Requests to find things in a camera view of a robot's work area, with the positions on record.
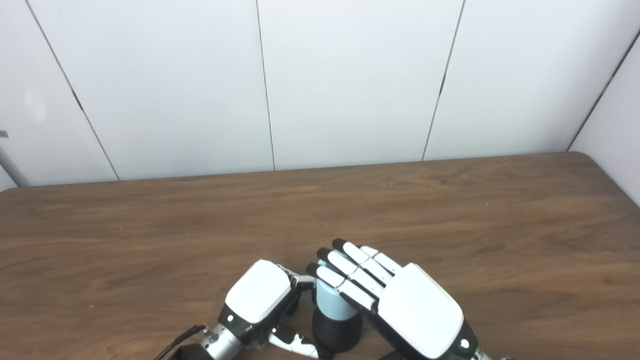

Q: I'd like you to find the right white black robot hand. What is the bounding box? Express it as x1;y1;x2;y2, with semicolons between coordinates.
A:
306;238;479;360

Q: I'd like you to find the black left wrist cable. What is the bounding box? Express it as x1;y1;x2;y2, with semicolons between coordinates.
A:
152;325;207;360

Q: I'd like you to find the light-blue hose piece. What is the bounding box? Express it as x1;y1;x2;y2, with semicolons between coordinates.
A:
314;260;358;322

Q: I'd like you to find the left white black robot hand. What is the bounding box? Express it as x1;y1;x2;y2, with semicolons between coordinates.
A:
217;259;333;360

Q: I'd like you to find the black funnel-shaped nozzle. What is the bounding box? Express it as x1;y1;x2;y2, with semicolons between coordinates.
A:
312;309;363;353

